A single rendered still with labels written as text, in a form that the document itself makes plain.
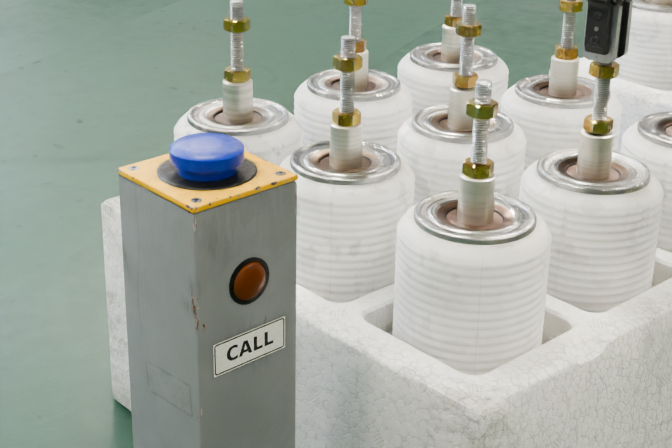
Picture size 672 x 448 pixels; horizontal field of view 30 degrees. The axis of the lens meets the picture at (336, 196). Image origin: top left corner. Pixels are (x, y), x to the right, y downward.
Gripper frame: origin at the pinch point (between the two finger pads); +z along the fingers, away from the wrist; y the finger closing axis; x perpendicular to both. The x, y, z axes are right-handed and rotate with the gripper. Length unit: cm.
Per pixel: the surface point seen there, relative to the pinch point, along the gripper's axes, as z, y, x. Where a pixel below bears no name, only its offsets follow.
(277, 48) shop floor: 35, -74, -87
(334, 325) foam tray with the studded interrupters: 17.1, 17.4, -8.7
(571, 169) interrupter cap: 10.0, 0.3, -1.4
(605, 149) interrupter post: 7.9, 0.6, 1.0
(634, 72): 16.1, -41.4, -14.7
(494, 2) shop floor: 35, -121, -75
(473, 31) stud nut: 2.5, -1.9, -10.9
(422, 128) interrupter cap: 9.6, 0.9, -13.1
